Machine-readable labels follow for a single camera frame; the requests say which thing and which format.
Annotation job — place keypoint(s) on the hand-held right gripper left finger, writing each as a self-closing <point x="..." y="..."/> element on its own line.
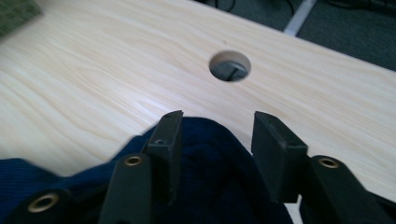
<point x="166" y="155"/>

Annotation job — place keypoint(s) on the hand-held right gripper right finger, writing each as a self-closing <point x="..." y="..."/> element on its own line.
<point x="277" y="158"/>

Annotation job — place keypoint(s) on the dark navy garment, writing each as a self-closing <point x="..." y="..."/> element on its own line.
<point x="214" y="174"/>

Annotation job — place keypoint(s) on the green woven basket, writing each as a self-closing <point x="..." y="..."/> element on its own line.
<point x="14" y="14"/>

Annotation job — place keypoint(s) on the white metal table frame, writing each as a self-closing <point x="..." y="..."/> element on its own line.
<point x="299" y="17"/>

